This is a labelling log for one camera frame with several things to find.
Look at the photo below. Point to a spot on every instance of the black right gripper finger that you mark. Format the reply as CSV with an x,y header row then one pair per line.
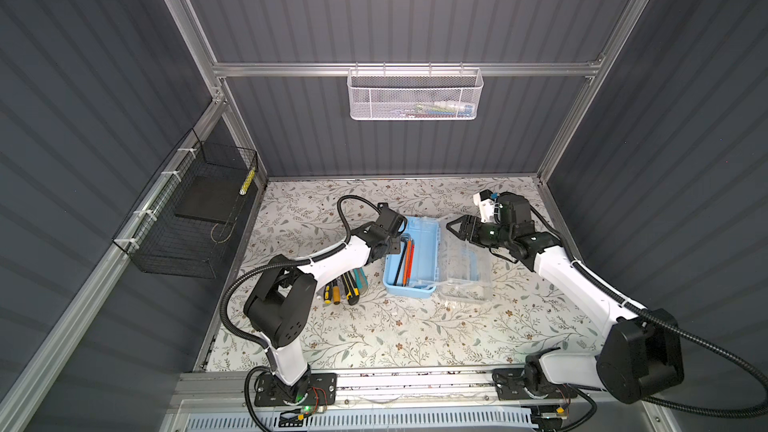
x,y
464,224
464,234

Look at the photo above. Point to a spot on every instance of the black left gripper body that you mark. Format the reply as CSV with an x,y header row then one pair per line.
x,y
393,245

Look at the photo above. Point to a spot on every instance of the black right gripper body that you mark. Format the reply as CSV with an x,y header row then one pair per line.
x,y
493,235

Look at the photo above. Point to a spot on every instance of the black hex key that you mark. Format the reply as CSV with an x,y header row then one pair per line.
x,y
401,264

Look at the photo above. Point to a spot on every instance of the orange hex key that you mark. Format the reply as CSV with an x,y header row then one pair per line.
x,y
402,274

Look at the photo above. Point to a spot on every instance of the red hex key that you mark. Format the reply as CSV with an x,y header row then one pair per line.
x,y
409,264

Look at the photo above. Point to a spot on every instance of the blue plastic tool box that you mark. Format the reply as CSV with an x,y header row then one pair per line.
x,y
455,270

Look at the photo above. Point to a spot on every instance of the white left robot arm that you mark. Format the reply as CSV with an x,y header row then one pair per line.
x,y
280,303

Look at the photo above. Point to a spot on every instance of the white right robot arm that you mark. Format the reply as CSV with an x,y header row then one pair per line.
x,y
637,359

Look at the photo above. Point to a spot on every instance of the yellow marker in basket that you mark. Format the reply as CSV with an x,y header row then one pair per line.
x,y
243,190

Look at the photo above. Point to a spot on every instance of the black pad in basket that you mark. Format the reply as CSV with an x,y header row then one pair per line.
x,y
209,199

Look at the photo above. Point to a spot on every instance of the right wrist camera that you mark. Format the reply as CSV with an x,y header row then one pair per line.
x,y
486,201

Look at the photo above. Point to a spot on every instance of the teal handled tool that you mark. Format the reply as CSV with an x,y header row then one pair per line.
x,y
361,280

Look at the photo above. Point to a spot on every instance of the white wire mesh basket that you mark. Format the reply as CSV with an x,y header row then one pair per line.
x,y
421,94

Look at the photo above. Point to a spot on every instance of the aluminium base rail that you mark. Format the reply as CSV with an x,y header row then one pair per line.
x,y
443,398

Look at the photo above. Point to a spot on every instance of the black wire basket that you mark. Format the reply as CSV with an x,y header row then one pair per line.
x,y
158,242

